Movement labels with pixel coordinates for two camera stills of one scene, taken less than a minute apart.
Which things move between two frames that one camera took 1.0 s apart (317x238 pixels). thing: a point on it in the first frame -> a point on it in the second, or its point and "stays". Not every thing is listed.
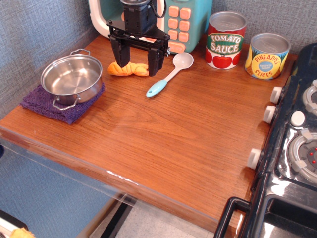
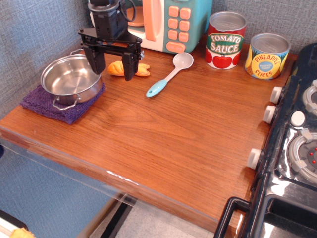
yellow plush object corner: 21,233 stays
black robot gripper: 139,27 -> 110,31
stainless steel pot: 78,77 stays
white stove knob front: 254,157 stays
